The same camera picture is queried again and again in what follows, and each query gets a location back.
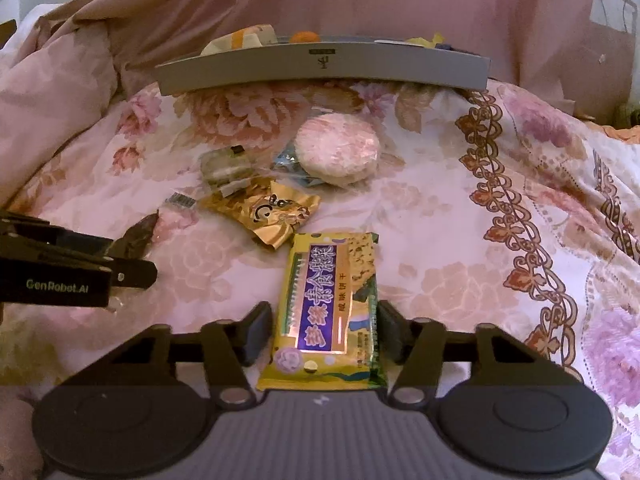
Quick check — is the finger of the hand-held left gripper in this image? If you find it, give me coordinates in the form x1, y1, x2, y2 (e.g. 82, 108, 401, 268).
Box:
0, 212, 159, 291

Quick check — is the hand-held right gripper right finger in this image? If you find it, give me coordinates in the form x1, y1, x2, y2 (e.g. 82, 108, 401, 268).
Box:
377, 300, 581, 407

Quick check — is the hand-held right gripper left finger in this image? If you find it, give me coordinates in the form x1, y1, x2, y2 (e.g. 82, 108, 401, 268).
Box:
65, 301, 273, 407

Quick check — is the dark snack packet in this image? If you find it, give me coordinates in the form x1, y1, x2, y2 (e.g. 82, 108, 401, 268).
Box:
111, 212, 162, 262

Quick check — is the yellow cracker packet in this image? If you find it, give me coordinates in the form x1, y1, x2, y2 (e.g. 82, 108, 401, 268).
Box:
256, 232, 389, 392

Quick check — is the light blue snack packet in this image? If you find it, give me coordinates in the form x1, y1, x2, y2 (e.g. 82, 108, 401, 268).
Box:
271, 142, 321, 187

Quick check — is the round rice cracker packet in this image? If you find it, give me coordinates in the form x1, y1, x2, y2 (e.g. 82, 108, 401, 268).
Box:
295, 112, 381, 188

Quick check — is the cream orange bread packet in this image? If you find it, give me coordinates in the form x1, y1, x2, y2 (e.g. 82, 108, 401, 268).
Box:
200, 23, 279, 57

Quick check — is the grey tray with blue-yellow lining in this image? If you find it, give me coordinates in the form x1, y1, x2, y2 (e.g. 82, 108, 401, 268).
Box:
155, 34, 493, 96

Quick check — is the floral bed sheet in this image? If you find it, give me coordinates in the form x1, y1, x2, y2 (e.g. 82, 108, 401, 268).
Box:
0, 77, 640, 480

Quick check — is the clear snack packet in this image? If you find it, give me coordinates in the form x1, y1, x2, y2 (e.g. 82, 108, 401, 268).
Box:
199, 146, 257, 197

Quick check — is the pink duvet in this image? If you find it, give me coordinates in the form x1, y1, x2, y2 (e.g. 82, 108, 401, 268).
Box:
0, 2, 131, 196

